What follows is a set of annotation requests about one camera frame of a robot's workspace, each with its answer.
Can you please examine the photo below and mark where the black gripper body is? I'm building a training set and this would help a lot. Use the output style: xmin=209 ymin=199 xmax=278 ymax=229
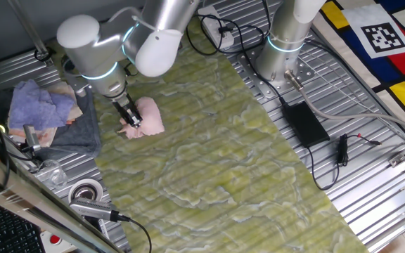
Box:
xmin=112 ymin=93 xmax=139 ymax=121

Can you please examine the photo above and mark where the pink fluffy cloth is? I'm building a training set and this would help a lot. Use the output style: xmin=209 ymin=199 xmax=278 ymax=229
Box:
xmin=117 ymin=96 xmax=166 ymax=140

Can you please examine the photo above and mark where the beige cloth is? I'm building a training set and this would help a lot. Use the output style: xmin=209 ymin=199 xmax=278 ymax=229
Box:
xmin=7 ymin=81 xmax=84 ymax=148

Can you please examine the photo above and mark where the purple fluffy cloth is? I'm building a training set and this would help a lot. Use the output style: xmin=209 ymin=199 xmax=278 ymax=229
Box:
xmin=8 ymin=79 xmax=76 ymax=131

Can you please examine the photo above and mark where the dark grey towel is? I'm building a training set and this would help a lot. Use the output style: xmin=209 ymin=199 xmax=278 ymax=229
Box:
xmin=0 ymin=82 xmax=102 ymax=159

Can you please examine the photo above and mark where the small steel bowl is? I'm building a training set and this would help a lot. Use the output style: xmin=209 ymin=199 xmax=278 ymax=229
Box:
xmin=67 ymin=178 xmax=104 ymax=204

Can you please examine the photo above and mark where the green marble pattern mat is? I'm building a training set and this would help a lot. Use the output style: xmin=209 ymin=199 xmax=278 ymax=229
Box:
xmin=49 ymin=3 xmax=371 ymax=253

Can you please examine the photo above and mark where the white power strip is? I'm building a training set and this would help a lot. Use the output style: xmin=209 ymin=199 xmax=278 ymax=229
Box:
xmin=198 ymin=5 xmax=235 ymax=50

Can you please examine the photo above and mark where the clear acrylic rod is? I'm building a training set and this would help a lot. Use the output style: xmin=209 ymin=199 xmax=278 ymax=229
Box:
xmin=7 ymin=0 xmax=54 ymax=67

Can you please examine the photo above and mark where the grey box red button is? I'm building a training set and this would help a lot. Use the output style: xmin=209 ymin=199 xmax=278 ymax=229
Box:
xmin=40 ymin=230 xmax=79 ymax=253

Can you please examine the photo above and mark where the black keyboard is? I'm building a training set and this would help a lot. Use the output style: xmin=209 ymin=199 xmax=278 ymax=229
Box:
xmin=0 ymin=202 xmax=47 ymax=253

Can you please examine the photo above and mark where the black power adapter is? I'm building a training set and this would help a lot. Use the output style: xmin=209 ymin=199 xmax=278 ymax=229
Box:
xmin=281 ymin=100 xmax=331 ymax=149

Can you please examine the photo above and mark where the white paper fiducial marker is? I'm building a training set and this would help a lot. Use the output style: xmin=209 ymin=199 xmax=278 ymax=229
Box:
xmin=341 ymin=3 xmax=405 ymax=60

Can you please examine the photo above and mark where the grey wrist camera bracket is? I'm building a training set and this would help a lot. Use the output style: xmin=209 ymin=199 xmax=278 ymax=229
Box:
xmin=61 ymin=56 xmax=91 ymax=98

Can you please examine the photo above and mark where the silver ribbed camera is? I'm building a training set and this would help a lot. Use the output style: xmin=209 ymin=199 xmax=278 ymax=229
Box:
xmin=69 ymin=196 xmax=121 ymax=223

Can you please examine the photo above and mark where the small grey camera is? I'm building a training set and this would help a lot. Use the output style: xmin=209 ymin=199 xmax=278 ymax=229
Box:
xmin=22 ymin=124 xmax=42 ymax=153

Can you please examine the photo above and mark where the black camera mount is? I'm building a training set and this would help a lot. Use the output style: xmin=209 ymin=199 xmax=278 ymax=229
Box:
xmin=11 ymin=142 xmax=44 ymax=164

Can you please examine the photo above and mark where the black camera cable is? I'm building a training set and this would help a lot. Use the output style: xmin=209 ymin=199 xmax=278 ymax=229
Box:
xmin=117 ymin=214 xmax=153 ymax=253

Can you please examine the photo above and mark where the aluminium frame bar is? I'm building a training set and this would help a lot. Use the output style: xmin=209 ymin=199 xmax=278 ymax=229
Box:
xmin=0 ymin=143 xmax=124 ymax=253

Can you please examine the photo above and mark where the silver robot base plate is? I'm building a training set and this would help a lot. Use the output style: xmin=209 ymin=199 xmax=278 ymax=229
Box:
xmin=236 ymin=41 xmax=316 ymax=101

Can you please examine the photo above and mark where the black power cable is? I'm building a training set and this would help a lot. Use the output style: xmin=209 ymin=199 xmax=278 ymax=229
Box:
xmin=186 ymin=13 xmax=290 ymax=106

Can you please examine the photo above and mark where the thick grey robot cable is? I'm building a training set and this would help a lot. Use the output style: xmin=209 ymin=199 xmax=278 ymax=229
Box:
xmin=283 ymin=69 xmax=405 ymax=138

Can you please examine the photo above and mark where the black cord with red tip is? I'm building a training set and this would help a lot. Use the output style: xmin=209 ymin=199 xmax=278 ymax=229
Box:
xmin=307 ymin=133 xmax=383 ymax=192

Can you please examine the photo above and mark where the small metal bracket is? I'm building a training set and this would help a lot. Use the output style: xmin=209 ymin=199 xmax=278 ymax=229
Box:
xmin=387 ymin=151 xmax=405 ymax=168

